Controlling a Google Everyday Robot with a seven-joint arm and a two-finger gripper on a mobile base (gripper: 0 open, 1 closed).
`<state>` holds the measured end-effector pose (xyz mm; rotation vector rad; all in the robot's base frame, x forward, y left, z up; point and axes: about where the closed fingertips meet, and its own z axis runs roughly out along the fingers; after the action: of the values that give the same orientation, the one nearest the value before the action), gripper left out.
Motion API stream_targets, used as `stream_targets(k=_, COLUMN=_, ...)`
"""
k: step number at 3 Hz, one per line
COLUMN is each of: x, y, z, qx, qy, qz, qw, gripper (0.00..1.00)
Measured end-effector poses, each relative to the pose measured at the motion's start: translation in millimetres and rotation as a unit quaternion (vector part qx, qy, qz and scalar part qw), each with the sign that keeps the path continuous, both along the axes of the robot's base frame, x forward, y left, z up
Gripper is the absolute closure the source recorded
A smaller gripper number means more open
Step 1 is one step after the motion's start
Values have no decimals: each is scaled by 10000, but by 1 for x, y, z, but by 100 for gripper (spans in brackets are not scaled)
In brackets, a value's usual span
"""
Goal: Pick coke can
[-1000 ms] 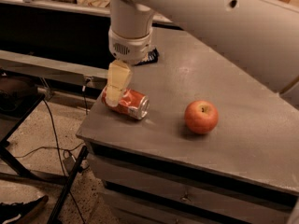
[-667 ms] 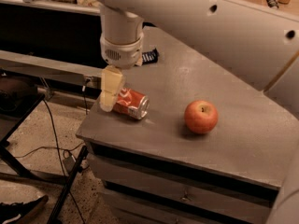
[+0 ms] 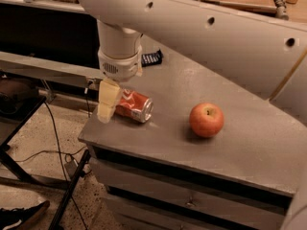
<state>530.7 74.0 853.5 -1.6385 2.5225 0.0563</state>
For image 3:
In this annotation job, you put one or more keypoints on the black metal stand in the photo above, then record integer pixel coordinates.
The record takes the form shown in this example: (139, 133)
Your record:
(69, 192)

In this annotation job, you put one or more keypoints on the black snack bar wrapper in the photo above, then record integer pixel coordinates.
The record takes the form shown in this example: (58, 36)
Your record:
(151, 59)

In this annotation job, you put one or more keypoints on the red apple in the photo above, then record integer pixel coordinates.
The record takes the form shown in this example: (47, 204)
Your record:
(206, 119)

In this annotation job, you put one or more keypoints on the red coke can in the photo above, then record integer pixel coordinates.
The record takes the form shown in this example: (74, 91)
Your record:
(135, 106)

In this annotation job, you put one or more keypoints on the grey drawer cabinet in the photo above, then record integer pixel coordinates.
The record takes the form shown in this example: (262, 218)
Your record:
(161, 175)

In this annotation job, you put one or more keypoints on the black sneaker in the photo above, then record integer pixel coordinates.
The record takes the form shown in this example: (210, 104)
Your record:
(22, 218)

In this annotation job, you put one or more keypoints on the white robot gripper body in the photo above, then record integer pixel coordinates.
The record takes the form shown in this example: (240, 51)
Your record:
(121, 67)

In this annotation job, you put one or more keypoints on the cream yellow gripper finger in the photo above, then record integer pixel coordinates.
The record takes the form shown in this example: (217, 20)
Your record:
(110, 93)

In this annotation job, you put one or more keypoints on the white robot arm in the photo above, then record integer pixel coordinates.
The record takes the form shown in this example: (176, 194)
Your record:
(264, 56)

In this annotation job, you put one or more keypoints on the dark side table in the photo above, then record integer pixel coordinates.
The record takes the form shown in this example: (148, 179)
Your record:
(19, 100)

